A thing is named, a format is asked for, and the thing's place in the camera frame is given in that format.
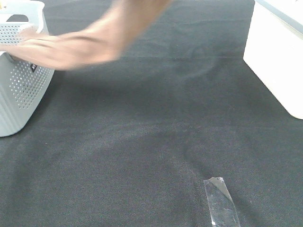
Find brown microfibre towel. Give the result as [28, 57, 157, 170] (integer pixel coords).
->
[0, 0, 172, 70]

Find black fabric table cover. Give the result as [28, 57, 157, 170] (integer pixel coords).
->
[0, 0, 303, 227]

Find clear adhesive tape strip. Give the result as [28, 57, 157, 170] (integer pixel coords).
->
[204, 177, 241, 227]

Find grey perforated plastic basket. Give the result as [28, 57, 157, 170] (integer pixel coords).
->
[0, 0, 54, 137]

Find white plastic storage box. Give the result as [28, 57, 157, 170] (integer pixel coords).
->
[243, 0, 303, 119]

